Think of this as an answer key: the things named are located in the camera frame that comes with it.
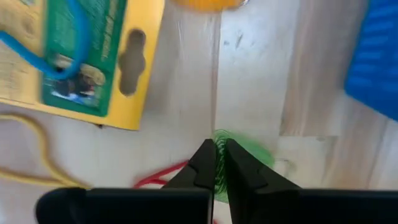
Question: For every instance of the red rubber band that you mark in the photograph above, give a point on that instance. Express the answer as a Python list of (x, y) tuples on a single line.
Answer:
[(174, 168)]

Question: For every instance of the green spiral coil band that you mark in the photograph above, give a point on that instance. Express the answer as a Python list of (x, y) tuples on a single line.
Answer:
[(248, 149)]

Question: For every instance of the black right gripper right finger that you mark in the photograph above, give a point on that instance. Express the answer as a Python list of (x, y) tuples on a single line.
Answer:
[(311, 208)]

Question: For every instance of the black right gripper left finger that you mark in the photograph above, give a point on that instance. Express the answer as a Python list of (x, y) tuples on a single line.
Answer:
[(124, 205)]

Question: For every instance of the blue plastic basket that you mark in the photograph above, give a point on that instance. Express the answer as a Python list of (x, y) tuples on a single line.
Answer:
[(376, 62)]

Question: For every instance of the blue rubber band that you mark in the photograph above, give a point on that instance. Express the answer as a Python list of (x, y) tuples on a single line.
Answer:
[(84, 37)]

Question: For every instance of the yellow green crayon box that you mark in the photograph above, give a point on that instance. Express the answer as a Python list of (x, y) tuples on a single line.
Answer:
[(124, 109)]

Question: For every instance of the yellow spiral coil band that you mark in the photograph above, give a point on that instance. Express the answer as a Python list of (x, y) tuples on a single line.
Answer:
[(208, 4)]

